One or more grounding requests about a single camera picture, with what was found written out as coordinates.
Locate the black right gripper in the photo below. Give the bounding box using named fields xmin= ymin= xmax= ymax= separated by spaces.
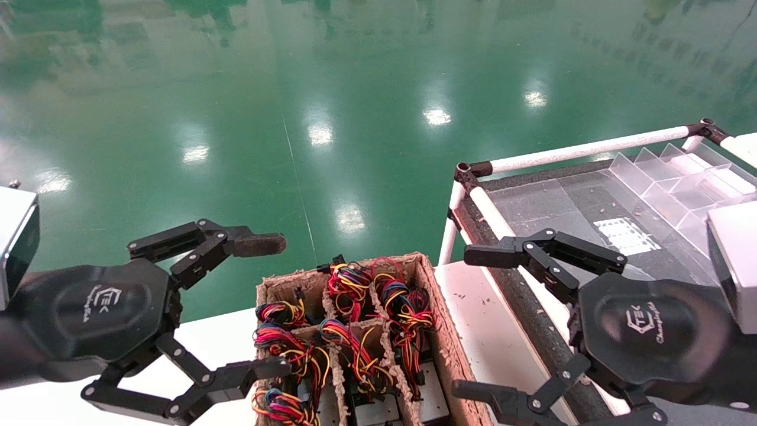
xmin=452 ymin=228 xmax=741 ymax=426

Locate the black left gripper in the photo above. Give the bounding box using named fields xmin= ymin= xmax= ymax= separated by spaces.
xmin=12 ymin=219 xmax=292 ymax=425

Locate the power supply with coloured wires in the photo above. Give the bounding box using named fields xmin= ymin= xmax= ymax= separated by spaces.
xmin=316 ymin=254 xmax=374 ymax=324
xmin=255 ymin=288 xmax=312 ymax=330
xmin=369 ymin=256 xmax=424 ymax=315
xmin=251 ymin=388 xmax=321 ymax=426
xmin=319 ymin=319 xmax=406 ymax=426
xmin=387 ymin=305 xmax=452 ymax=424
xmin=253 ymin=322 xmax=332 ymax=410

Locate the brown cardboard divider box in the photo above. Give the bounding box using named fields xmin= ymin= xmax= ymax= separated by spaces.
xmin=255 ymin=252 xmax=495 ymax=426

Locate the white perforated sheet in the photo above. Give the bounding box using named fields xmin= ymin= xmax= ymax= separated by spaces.
xmin=593 ymin=217 xmax=662 ymax=257

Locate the black pipe joint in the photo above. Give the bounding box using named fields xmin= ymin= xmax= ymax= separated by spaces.
xmin=454 ymin=160 xmax=493 ymax=193
xmin=685 ymin=118 xmax=733 ymax=147

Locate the clear acrylic divider tray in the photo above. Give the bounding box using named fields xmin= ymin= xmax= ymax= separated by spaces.
xmin=609 ymin=142 xmax=757 ymax=256

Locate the white frame pipe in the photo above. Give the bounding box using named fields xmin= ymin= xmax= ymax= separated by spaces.
xmin=489 ymin=125 xmax=692 ymax=175
xmin=721 ymin=131 xmax=757 ymax=170
xmin=438 ymin=180 xmax=468 ymax=267
xmin=469 ymin=187 xmax=631 ymax=418

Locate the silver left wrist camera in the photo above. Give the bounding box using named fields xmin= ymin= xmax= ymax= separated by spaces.
xmin=0 ymin=185 xmax=41 ymax=310

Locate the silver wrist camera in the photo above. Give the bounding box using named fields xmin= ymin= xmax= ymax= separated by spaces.
xmin=0 ymin=185 xmax=41 ymax=310
xmin=706 ymin=201 xmax=757 ymax=336

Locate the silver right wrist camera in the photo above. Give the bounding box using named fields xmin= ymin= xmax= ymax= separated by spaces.
xmin=706 ymin=201 xmax=757 ymax=336

